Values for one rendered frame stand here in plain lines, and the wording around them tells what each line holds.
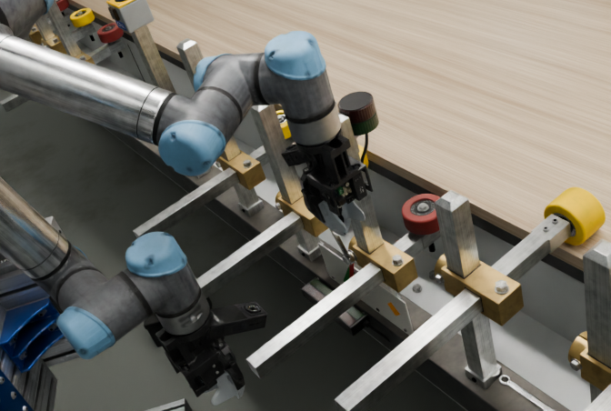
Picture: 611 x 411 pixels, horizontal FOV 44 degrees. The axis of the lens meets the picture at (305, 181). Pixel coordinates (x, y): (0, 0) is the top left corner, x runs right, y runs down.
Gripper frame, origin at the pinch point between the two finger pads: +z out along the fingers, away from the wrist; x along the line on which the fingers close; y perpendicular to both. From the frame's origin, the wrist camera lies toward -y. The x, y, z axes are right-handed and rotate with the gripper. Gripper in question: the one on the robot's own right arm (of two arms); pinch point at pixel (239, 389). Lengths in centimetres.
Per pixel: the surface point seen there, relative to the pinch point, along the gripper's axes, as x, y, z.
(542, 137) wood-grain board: 4, -73, -7
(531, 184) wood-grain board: 11, -61, -7
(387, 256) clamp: 1.0, -34.3, -4.4
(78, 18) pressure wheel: -172, -45, -8
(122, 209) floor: -193, -31, 83
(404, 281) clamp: 5.0, -33.8, -1.0
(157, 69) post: -78, -34, -20
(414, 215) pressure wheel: 0.4, -42.4, -8.0
